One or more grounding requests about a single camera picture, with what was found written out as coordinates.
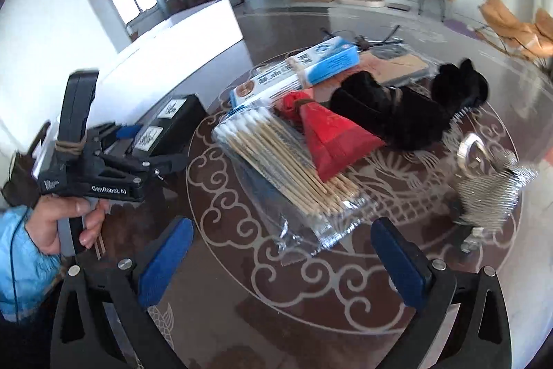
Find red cloth pouch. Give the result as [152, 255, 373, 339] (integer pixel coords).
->
[276, 90, 386, 184]

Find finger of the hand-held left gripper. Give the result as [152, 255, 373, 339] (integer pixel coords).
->
[99, 152, 191, 180]
[88, 123, 141, 156]

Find black fuzzy cloth bundle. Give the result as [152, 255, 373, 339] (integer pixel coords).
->
[432, 58, 490, 112]

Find cotton swab pack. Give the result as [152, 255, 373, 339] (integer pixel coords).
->
[212, 101, 381, 258]

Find person's left hand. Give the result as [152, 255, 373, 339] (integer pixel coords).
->
[24, 196, 109, 256]

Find black glasses with string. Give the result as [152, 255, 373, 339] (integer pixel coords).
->
[320, 25, 404, 50]

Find black velvet roll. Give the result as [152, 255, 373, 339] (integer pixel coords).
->
[330, 71, 452, 151]

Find round beige floor cushion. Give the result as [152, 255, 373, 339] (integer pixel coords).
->
[339, 0, 387, 10]

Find orange lounge chair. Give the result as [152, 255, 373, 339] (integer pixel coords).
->
[533, 8, 553, 59]
[479, 0, 541, 55]

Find blue and white carton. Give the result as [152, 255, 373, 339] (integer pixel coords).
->
[287, 38, 361, 87]

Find long white carton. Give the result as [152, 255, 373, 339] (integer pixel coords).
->
[229, 64, 312, 110]

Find brown patterned glass desktop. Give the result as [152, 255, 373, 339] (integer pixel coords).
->
[43, 1, 553, 369]

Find white counter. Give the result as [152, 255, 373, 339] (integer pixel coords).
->
[43, 0, 243, 145]

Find silver mesh bow hair clip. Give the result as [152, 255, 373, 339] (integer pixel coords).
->
[451, 132, 541, 241]

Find person's left forearm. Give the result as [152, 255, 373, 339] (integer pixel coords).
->
[0, 205, 62, 323]

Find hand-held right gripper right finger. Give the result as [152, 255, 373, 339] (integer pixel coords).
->
[371, 217, 513, 369]

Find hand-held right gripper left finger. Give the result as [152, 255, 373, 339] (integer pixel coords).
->
[51, 217, 195, 369]

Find black box with white labels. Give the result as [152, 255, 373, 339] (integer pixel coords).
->
[130, 94, 209, 179]

